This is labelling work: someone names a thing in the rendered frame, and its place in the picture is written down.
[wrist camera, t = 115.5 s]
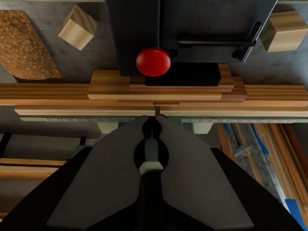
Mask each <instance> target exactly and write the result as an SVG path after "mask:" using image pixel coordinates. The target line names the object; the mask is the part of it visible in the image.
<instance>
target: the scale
mask: <svg viewBox="0 0 308 231"><path fill-rule="evenodd" d="M44 119H45V120H46V121H47V122H131V121H133V120H135V119H124V118H44ZM294 121H296V120H286V119H182V122H187V123H293V122H294Z"/></svg>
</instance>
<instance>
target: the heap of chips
mask: <svg viewBox="0 0 308 231"><path fill-rule="evenodd" d="M0 64H1V65H2V66H3V67H4V68H5V69H6V70H7V71H8V72H9V73H11V74H12V75H14V76H16V77H18V78H21V79H28V80H42V79H47V78H63V77H62V75H61V74H60V72H59V70H58V69H57V67H56V65H55V64H54V62H53V60H52V58H51V57H50V55H49V53H48V51H47V50H46V48H45V46H44V44H43V43H42V41H41V39H40V38H39V36H38V34H37V33H36V31H35V29H34V27H33V26H32V24H31V22H30V20H29V19H28V17H27V15H26V13H25V12H24V11H15V10H0Z"/></svg>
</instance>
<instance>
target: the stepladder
mask: <svg viewBox="0 0 308 231"><path fill-rule="evenodd" d="M238 124H239V126H240V128H241V131H242V133H243V135H244V138H245V140H246V143H244V144H243V143H242V141H241V138H240V135H239V133H238V130H237V127H236V125H235V123H222V126H223V128H224V130H225V132H226V135H227V137H228V140H229V142H230V145H231V148H232V150H233V152H232V155H233V156H235V158H236V160H237V163H238V165H239V166H240V167H241V168H242V169H244V170H245V171H246V172H247V173H248V174H249V175H250V176H251V177H253V178H254V179H255V180H257V179H256V177H255V174H254V172H253V169H252V167H251V164H250V161H249V159H248V155H249V154H251V155H252V157H253V160H254V162H255V164H256V167H257V169H258V172H259V174H260V176H261V179H262V181H263V184H264V186H265V188H266V189H267V190H268V191H269V192H270V193H271V194H272V195H273V196H274V197H275V198H276V199H277V200H278V201H279V202H280V203H281V204H282V205H283V206H284V207H285V208H286V209H287V210H288V211H289V212H290V214H291V215H292V216H293V217H294V218H295V219H296V221H297V222H298V223H299V224H300V226H301V227H302V228H303V229H304V231H308V229H307V227H306V226H305V224H304V221H303V218H302V216H301V213H300V210H299V208H298V205H297V202H296V200H295V199H286V197H285V195H284V192H283V190H282V187H281V185H280V183H279V180H278V178H277V175H276V173H275V170H274V168H273V166H272V163H271V161H270V159H269V156H268V154H269V152H268V150H267V149H266V147H265V146H264V144H263V142H262V140H261V137H260V135H259V132H258V130H257V128H256V126H255V123H238Z"/></svg>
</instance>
